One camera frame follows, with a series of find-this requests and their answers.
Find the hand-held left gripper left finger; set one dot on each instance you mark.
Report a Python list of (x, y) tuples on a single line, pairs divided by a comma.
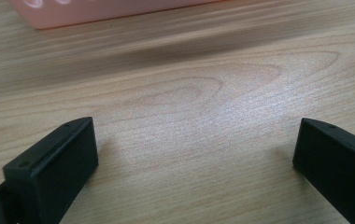
[(54, 168)]

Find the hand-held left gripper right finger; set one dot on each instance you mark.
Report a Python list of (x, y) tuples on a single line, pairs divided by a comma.
[(337, 168)]

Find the pink plastic basket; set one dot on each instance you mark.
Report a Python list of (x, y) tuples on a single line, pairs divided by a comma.
[(110, 11)]

